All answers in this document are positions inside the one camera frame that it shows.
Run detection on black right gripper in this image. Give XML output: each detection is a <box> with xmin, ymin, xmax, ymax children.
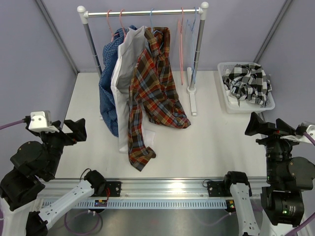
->
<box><xmin>246</xmin><ymin>111</ymin><xmax>304</xmax><ymax>183</ymax></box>

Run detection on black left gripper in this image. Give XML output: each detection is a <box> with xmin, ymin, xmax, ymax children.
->
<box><xmin>35</xmin><ymin>118</ymin><xmax>86</xmax><ymax>177</ymax></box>

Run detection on black white checked shirt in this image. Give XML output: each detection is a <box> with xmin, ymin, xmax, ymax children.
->
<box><xmin>222</xmin><ymin>63</ymin><xmax>272</xmax><ymax>106</ymax></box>

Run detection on blue plastic hanger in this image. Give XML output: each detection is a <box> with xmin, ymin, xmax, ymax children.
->
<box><xmin>187</xmin><ymin>7</ymin><xmax>197</xmax><ymax>83</ymax></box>

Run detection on pink hanger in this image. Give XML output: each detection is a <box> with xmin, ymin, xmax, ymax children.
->
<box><xmin>177</xmin><ymin>7</ymin><xmax>184</xmax><ymax>85</ymax></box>
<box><xmin>119</xmin><ymin>8</ymin><xmax>129</xmax><ymax>44</ymax></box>
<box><xmin>106</xmin><ymin>9</ymin><xmax>119</xmax><ymax>42</ymax></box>

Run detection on white linen shirt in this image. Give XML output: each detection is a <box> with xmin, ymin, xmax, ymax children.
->
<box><xmin>225</xmin><ymin>90</ymin><xmax>246</xmax><ymax>108</ymax></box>

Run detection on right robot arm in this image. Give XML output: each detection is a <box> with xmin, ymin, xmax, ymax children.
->
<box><xmin>222</xmin><ymin>112</ymin><xmax>315</xmax><ymax>236</ymax></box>

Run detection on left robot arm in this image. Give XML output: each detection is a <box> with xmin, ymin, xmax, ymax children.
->
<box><xmin>0</xmin><ymin>116</ymin><xmax>106</xmax><ymax>236</ymax></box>

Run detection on blue checked shirt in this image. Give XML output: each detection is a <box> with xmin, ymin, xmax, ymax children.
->
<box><xmin>98</xmin><ymin>25</ymin><xmax>137</xmax><ymax>137</ymax></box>

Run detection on red brown plaid shirt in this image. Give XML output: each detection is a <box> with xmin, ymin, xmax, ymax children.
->
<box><xmin>128</xmin><ymin>28</ymin><xmax>191</xmax><ymax>171</ymax></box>

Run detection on white hanging shirt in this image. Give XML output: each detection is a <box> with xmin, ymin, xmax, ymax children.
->
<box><xmin>110</xmin><ymin>26</ymin><xmax>147</xmax><ymax>153</ymax></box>

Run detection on blue hanger on rack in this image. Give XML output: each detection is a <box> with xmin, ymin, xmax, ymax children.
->
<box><xmin>149</xmin><ymin>8</ymin><xmax>168</xmax><ymax>54</ymax></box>

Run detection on white plastic basket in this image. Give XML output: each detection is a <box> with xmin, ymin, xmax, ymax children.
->
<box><xmin>217</xmin><ymin>62</ymin><xmax>276</xmax><ymax>114</ymax></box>

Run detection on metal clothes rack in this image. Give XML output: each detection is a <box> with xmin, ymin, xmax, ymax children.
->
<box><xmin>77</xmin><ymin>2</ymin><xmax>209</xmax><ymax>116</ymax></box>

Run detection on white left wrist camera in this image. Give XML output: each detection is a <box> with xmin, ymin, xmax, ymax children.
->
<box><xmin>27</xmin><ymin>110</ymin><xmax>59</xmax><ymax>133</ymax></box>

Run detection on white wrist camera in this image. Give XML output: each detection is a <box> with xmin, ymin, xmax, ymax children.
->
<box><xmin>281</xmin><ymin>122</ymin><xmax>315</xmax><ymax>145</ymax></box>
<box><xmin>27</xmin><ymin>110</ymin><xmax>59</xmax><ymax>133</ymax></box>

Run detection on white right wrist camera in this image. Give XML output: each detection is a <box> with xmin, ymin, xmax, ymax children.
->
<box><xmin>281</xmin><ymin>122</ymin><xmax>315</xmax><ymax>145</ymax></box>

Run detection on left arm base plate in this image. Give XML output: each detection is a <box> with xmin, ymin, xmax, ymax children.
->
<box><xmin>93</xmin><ymin>181</ymin><xmax>122</xmax><ymax>197</ymax></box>

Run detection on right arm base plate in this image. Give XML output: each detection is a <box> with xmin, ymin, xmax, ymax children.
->
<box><xmin>202</xmin><ymin>179</ymin><xmax>252</xmax><ymax>197</ymax></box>

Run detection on white slotted cable duct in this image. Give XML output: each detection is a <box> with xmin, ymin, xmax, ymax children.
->
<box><xmin>74</xmin><ymin>199</ymin><xmax>227</xmax><ymax>209</ymax></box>

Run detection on aluminium mounting rail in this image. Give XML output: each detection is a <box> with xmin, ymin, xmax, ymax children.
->
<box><xmin>39</xmin><ymin>177</ymin><xmax>269</xmax><ymax>200</ymax></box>

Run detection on purple floor cable left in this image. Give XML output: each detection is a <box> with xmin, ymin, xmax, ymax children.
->
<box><xmin>63</xmin><ymin>210</ymin><xmax>104</xmax><ymax>234</ymax></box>

